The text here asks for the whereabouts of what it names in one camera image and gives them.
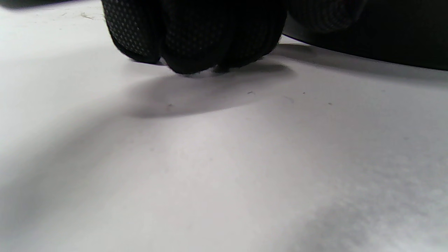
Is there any person's left hand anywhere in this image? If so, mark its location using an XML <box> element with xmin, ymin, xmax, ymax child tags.
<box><xmin>101</xmin><ymin>0</ymin><xmax>366</xmax><ymax>75</ymax></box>

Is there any black frying pan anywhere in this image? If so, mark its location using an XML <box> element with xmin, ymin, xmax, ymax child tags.
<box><xmin>282</xmin><ymin>0</ymin><xmax>448</xmax><ymax>71</ymax></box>

